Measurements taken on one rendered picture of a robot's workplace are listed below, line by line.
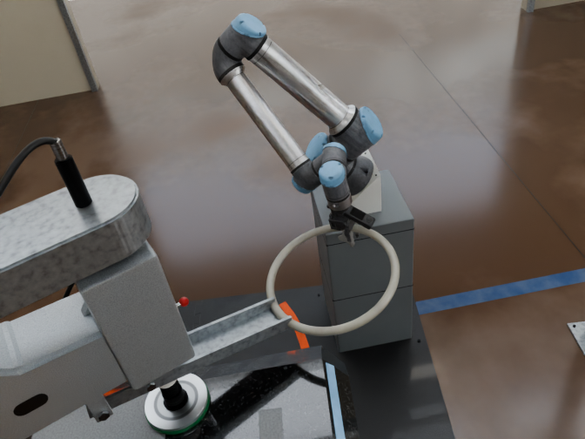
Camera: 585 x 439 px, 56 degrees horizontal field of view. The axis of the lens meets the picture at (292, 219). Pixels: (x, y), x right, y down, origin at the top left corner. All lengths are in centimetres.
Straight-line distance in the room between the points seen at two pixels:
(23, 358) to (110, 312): 24
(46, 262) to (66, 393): 43
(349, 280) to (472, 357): 81
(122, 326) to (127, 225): 30
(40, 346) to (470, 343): 219
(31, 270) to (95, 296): 17
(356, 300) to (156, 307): 141
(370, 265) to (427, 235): 113
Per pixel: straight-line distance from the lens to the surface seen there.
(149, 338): 156
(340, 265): 252
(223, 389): 198
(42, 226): 137
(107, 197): 138
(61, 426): 212
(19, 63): 652
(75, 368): 156
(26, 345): 156
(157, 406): 198
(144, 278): 143
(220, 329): 191
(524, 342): 314
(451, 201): 392
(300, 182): 208
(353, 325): 183
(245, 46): 210
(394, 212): 248
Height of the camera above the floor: 243
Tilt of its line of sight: 39 degrees down
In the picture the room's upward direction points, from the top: 9 degrees counter-clockwise
